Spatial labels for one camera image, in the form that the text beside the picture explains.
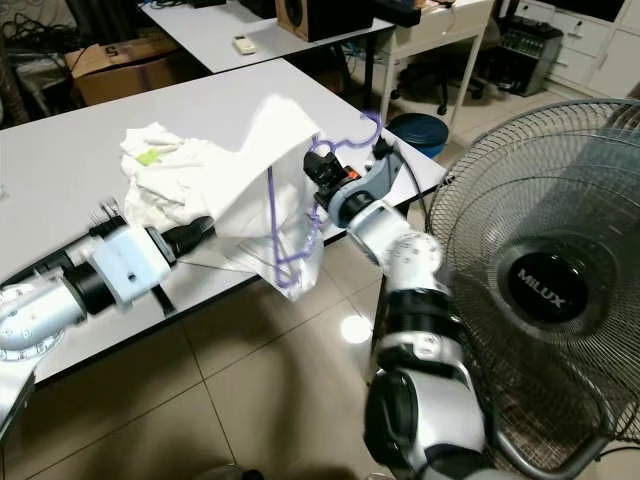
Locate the white t-shirt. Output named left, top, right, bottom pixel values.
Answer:
left=215, top=95, right=336, bottom=299

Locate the purple plastic hanger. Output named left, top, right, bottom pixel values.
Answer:
left=265, top=108, right=385, bottom=296

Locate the dark blue round bin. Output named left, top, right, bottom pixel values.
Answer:
left=388, top=112, right=451, bottom=159

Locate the large white work table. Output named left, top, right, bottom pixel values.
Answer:
left=0, top=55, right=446, bottom=386

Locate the brown wooden speaker box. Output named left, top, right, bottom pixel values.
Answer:
left=275, top=0, right=371, bottom=43

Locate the small white table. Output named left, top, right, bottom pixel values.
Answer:
left=140, top=0, right=391, bottom=111

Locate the open brown cardboard box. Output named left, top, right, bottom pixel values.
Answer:
left=65, top=38, right=191, bottom=106

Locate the white desk with thin legs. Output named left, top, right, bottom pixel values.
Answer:
left=380, top=0, right=496, bottom=131

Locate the black audio mixer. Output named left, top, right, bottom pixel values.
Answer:
left=475, top=18, right=561, bottom=96

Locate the black standing fan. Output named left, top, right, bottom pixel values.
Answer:
left=425, top=98, right=640, bottom=480

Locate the white chest of drawers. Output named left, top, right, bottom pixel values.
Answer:
left=510, top=0, right=640, bottom=101

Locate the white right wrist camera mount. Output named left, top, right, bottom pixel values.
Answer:
left=345, top=138, right=403, bottom=206

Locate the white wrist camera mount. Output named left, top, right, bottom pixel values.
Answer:
left=88, top=222, right=173, bottom=306
left=345, top=138, right=403, bottom=206

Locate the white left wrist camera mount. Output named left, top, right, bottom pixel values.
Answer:
left=88, top=222, right=173, bottom=306

